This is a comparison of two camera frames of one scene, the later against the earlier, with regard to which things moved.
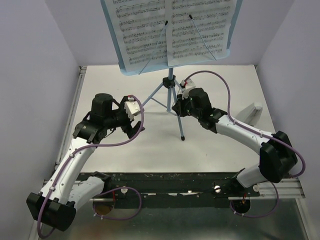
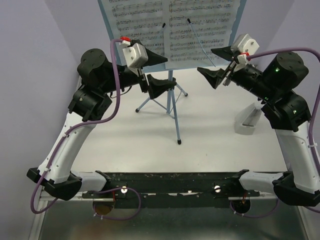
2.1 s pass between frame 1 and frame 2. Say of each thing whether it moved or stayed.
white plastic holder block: stayed
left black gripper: moved
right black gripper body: moved
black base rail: stayed
